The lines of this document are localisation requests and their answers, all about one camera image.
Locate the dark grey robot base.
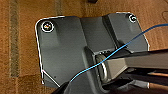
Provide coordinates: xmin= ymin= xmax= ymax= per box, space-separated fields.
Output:
xmin=34 ymin=12 xmax=149 ymax=88

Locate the black robot torso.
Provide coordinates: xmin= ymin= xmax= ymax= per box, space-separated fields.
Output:
xmin=83 ymin=46 xmax=168 ymax=94

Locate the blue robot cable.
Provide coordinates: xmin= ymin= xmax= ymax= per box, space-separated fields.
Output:
xmin=68 ymin=24 xmax=168 ymax=86

